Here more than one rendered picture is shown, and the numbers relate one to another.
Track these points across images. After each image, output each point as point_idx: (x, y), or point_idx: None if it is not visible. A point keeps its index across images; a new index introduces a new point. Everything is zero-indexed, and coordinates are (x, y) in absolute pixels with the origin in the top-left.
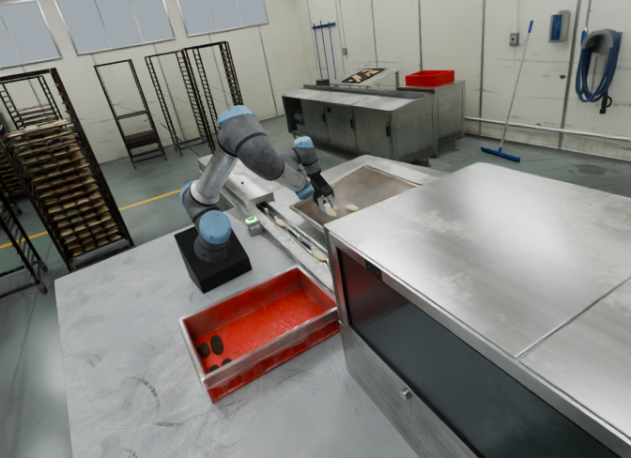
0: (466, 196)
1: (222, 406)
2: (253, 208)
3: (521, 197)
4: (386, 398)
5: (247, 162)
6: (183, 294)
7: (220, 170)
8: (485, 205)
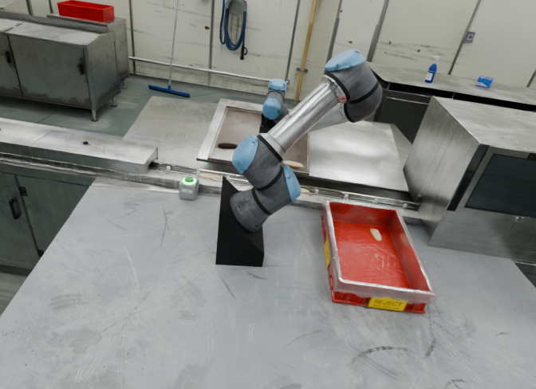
0: (477, 115)
1: (427, 311)
2: (149, 170)
3: (490, 112)
4: (481, 237)
5: (374, 106)
6: (242, 280)
7: (321, 117)
8: (492, 118)
